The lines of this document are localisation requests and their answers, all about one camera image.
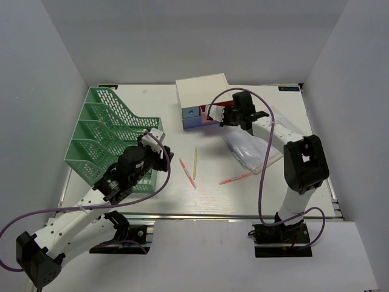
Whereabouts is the aluminium table edge rail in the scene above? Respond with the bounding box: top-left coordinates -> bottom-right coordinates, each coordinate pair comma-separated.
56,212 -> 347,221

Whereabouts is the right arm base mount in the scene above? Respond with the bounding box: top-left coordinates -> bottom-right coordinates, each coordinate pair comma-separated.
247,220 -> 312,258

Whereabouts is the light blue drawer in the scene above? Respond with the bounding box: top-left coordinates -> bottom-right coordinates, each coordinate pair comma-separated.
181,106 -> 200,119

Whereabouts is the orange highlighter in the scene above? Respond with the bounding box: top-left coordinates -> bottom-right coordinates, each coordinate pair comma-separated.
219,173 -> 252,185

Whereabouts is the yellow highlighter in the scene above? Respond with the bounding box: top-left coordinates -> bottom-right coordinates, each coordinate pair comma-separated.
193,147 -> 198,180

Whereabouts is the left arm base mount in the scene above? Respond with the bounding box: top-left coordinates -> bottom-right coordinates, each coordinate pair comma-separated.
89,211 -> 153,255

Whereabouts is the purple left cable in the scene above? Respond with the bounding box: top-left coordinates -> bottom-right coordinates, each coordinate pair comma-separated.
0,130 -> 171,271

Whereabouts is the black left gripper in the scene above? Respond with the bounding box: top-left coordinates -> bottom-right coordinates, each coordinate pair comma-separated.
130,134 -> 174,186

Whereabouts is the purple-blue wide drawer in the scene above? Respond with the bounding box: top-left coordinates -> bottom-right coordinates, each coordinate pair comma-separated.
182,116 -> 203,130

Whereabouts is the pink drawer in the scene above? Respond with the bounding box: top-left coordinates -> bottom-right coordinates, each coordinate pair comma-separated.
200,100 -> 234,125

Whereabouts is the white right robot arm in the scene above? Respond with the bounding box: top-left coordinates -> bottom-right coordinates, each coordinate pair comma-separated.
207,88 -> 329,243

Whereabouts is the cream drawer cabinet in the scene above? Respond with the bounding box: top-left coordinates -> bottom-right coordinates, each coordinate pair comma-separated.
175,73 -> 229,109

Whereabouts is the clear document folder with papers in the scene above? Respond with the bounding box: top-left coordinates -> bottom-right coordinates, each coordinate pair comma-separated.
221,105 -> 294,176

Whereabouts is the pink highlighter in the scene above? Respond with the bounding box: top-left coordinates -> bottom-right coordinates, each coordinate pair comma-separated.
179,158 -> 197,189

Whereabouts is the green file organizer rack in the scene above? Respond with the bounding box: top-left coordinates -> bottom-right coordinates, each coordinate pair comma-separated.
64,87 -> 163,186

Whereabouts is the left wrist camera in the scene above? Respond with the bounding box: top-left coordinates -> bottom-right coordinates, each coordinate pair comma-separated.
140,128 -> 166,156

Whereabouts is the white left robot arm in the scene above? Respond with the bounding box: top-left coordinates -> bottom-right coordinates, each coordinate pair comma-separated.
16,139 -> 174,290

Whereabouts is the purple cable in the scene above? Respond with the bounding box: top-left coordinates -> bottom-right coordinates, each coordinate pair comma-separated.
205,88 -> 328,251
0,130 -> 171,271

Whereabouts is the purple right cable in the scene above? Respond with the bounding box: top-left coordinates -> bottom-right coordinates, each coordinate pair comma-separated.
205,88 -> 328,251

